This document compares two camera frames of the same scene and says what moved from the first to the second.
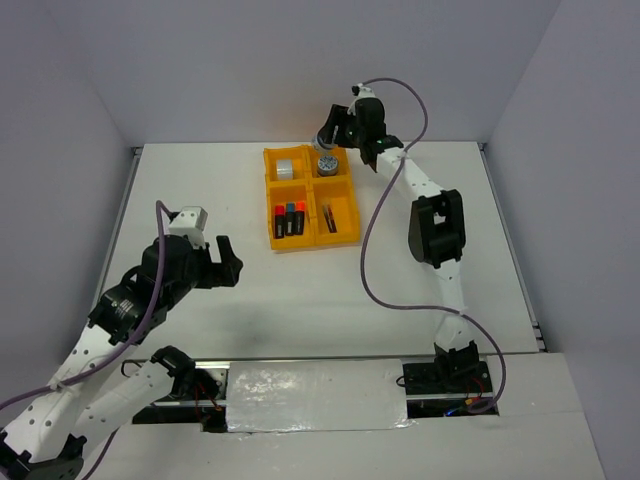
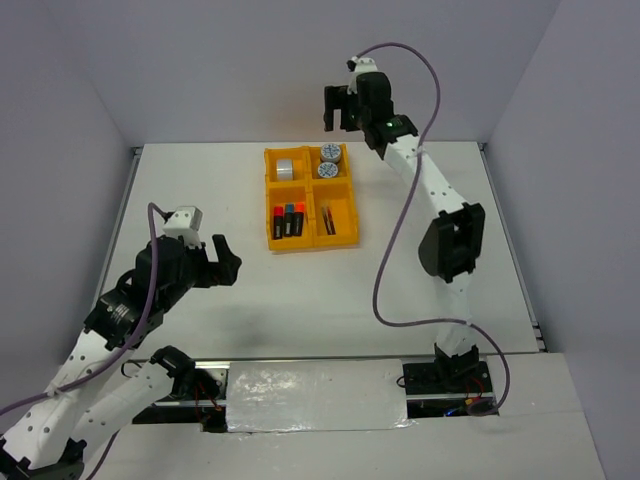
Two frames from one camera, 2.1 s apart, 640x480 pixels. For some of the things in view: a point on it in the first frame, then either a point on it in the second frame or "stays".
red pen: x=331 y=220 stays
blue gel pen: x=327 y=218 stays
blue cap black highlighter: x=290 y=219 stays
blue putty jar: x=322 y=145 to x=330 y=152
